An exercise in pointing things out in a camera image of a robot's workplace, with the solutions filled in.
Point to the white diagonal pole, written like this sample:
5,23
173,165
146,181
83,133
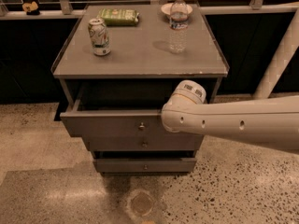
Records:
283,55

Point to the round floor drain cover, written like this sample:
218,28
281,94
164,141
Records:
140,202

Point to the grey bottom drawer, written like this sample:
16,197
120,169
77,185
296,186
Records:
174,165

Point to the clear plastic water bottle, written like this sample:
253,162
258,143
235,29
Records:
178,24

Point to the grey drawer cabinet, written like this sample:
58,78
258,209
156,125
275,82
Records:
140,72

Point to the grey drawer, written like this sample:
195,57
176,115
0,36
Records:
174,165
112,122
145,142

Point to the white bowl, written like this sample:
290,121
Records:
166,8

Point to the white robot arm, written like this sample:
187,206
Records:
271,123

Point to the grey top drawer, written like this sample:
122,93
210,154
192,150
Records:
112,122

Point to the green snack packet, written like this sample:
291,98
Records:
119,16

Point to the small yellow black object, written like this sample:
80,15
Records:
31,8

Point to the white green soda can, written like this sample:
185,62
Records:
99,37

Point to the grey middle drawer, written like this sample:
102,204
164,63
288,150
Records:
145,142

